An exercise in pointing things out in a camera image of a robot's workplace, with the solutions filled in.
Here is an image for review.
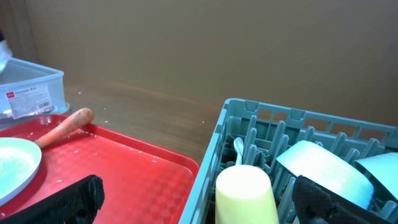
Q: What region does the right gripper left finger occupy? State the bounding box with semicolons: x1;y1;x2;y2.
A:
1;175;105;224

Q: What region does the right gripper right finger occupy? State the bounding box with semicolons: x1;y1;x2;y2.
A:
292;175;397;224

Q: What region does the light blue bowl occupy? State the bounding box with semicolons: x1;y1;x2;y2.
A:
276;141;374;209

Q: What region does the yellow plastic cup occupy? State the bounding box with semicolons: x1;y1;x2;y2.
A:
215;165;279;224

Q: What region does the light blue plate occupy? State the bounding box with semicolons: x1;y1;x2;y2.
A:
1;138;42;206

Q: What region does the green bowl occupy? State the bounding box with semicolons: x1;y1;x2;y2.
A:
354;152;397;200

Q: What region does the orange carrot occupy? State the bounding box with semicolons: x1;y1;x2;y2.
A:
34;108;94;149

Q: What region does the white plastic spoon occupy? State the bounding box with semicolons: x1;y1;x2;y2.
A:
233;137;244;166

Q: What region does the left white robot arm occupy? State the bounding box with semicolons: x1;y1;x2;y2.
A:
0;31;13;72

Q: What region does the grey dishwasher rack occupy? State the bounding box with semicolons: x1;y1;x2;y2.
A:
179;98;397;223

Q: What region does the clear plastic storage bin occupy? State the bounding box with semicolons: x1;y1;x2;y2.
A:
1;58;70;129

